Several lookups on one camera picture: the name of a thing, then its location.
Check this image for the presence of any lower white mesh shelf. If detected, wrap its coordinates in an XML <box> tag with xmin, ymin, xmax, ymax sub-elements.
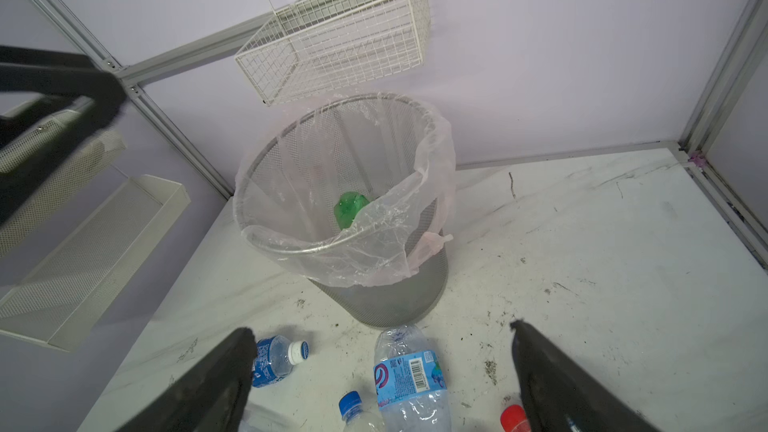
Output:
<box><xmin>1</xmin><ymin>175</ymin><xmax>191</xmax><ymax>352</ymax></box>

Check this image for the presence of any clear plastic bin liner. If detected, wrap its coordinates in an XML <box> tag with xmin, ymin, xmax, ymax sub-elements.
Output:
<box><xmin>232</xmin><ymin>92</ymin><xmax>458</xmax><ymax>288</ymax></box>

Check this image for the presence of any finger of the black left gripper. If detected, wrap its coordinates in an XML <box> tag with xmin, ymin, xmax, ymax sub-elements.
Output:
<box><xmin>1</xmin><ymin>46</ymin><xmax>127</xmax><ymax>223</ymax></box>

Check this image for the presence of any large clear bottle light-blue label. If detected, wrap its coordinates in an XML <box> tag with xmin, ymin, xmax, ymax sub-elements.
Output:
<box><xmin>373</xmin><ymin>324</ymin><xmax>452</xmax><ymax>431</ymax></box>

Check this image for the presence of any grey mesh waste bin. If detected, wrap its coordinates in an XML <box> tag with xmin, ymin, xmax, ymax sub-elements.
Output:
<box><xmin>237</xmin><ymin>93</ymin><xmax>451</xmax><ymax>329</ymax></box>

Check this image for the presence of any clear bottle blue label white cap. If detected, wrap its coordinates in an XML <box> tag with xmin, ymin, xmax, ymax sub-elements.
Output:
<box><xmin>251</xmin><ymin>335</ymin><xmax>310</xmax><ymax>388</ymax></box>

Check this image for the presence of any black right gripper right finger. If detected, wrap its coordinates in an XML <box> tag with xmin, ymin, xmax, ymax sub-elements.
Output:
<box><xmin>510</xmin><ymin>320</ymin><xmax>657</xmax><ymax>431</ymax></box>

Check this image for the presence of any green plastic bottle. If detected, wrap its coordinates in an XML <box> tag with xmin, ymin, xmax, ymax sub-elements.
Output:
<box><xmin>333</xmin><ymin>191</ymin><xmax>370</xmax><ymax>230</ymax></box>

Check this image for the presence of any small bottle blue cap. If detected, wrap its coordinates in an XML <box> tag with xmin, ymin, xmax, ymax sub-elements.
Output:
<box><xmin>339</xmin><ymin>391</ymin><xmax>386</xmax><ymax>432</ymax></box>

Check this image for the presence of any red label bottle red cap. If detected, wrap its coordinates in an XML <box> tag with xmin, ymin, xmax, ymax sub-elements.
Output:
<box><xmin>499</xmin><ymin>395</ymin><xmax>531</xmax><ymax>432</ymax></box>

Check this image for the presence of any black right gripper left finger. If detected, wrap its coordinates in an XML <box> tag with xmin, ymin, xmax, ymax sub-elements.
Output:
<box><xmin>120</xmin><ymin>327</ymin><xmax>258</xmax><ymax>431</ymax></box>

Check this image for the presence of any white mesh shelf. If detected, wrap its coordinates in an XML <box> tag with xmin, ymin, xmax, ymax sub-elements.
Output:
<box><xmin>1</xmin><ymin>175</ymin><xmax>191</xmax><ymax>352</ymax></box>
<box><xmin>1</xmin><ymin>110</ymin><xmax>126</xmax><ymax>256</ymax></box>

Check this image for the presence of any upper white mesh shelf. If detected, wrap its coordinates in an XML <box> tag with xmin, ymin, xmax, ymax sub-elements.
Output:
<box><xmin>1</xmin><ymin>110</ymin><xmax>126</xmax><ymax>256</ymax></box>

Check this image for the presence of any white wire wall basket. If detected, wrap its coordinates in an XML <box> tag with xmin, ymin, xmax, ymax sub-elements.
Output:
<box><xmin>234</xmin><ymin>0</ymin><xmax>431</xmax><ymax>106</ymax></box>

